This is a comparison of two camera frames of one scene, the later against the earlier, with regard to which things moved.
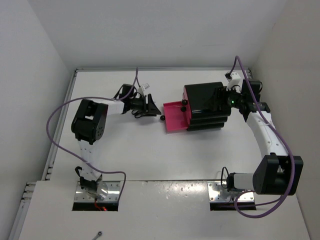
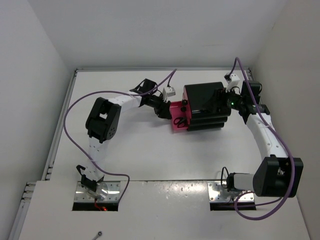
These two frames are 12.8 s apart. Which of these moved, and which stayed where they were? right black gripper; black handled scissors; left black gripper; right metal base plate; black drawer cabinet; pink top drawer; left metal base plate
Moved: black handled scissors; left black gripper
Stayed: black drawer cabinet; right metal base plate; left metal base plate; pink top drawer; right black gripper
